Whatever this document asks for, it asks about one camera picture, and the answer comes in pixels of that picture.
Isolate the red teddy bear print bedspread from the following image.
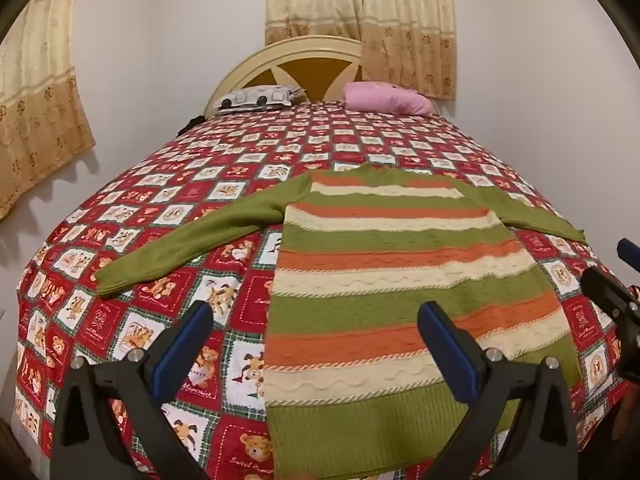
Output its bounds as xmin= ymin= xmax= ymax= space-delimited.
xmin=12 ymin=100 xmax=637 ymax=480

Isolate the small dark object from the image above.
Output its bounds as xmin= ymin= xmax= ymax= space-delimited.
xmin=177 ymin=115 xmax=207 ymax=136

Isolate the cream and brown bed headboard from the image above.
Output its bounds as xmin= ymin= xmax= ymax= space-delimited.
xmin=203 ymin=36 xmax=442 ymax=117

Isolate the white black patterned pillow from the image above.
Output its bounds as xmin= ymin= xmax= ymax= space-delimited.
xmin=214 ymin=85 xmax=307 ymax=113

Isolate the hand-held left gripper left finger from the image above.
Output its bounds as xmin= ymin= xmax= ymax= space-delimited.
xmin=50 ymin=301 xmax=215 ymax=480

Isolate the beige floral curtain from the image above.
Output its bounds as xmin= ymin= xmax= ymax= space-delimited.
xmin=264 ymin=0 xmax=365 ymax=46
xmin=0 ymin=0 xmax=96 ymax=221
xmin=359 ymin=0 xmax=457 ymax=101

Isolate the green orange cream striped sweater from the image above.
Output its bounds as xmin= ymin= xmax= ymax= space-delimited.
xmin=95 ymin=164 xmax=587 ymax=480

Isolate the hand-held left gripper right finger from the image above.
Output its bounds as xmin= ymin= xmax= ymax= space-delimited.
xmin=417 ymin=301 xmax=581 ymax=480

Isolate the pink pillow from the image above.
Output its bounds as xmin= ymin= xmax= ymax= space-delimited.
xmin=342 ymin=81 xmax=436 ymax=117

